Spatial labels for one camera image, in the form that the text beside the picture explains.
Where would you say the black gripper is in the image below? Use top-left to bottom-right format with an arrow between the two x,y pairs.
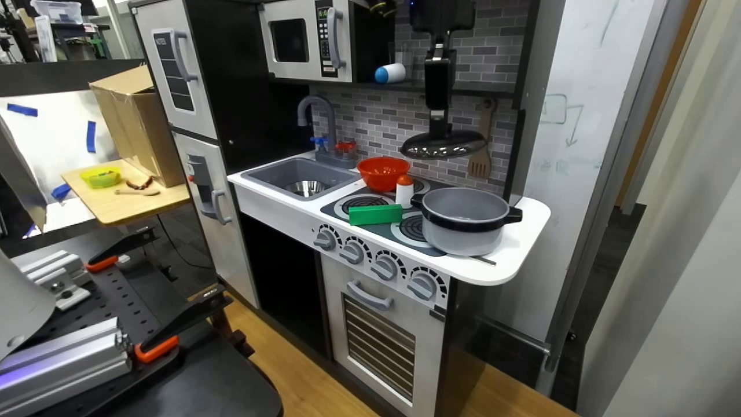
425,32 -> 455,136

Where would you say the black transparent pot lid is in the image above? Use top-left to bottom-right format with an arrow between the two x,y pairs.
401,130 -> 485,159

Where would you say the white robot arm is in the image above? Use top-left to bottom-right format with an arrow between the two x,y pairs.
410,0 -> 475,140

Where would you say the grey toy pot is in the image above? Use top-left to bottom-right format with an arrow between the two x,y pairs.
413,188 -> 523,257

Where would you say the blue white toy cup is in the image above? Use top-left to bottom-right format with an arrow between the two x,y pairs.
376,63 -> 405,86

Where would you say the orange plastic bowl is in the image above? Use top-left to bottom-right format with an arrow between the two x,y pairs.
357,155 -> 410,193

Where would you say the white toy kitchen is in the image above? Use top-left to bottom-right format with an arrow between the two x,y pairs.
132,0 -> 673,417

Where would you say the grey toy faucet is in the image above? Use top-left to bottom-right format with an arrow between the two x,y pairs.
296,93 -> 357,170

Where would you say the white orange toy bottle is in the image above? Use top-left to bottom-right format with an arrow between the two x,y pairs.
396,174 -> 416,209

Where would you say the toy microwave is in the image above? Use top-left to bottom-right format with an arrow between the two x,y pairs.
261,0 -> 352,83

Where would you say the grey toy sink basin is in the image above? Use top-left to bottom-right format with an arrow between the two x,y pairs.
244,155 -> 357,199

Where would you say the cardboard box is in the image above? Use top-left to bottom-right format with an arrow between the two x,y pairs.
88,64 -> 183,188

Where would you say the black orange clamp near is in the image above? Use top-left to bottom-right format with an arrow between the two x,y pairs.
132,286 -> 233,363

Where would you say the black orange clamp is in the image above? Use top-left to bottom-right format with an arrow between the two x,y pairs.
132,286 -> 233,363
86,227 -> 155,273

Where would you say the wooden board shelf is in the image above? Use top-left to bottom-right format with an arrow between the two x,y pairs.
64,159 -> 190,224

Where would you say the black perforated workbench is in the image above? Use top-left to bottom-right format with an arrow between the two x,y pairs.
15,222 -> 285,417

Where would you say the yellow green small container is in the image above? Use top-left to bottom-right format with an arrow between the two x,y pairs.
79,164 -> 124,189

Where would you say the black orange clamp far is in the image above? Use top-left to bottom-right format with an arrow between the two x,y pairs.
86,227 -> 155,273

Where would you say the aluminium extrusion rail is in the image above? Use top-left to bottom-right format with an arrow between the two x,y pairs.
0,318 -> 132,417

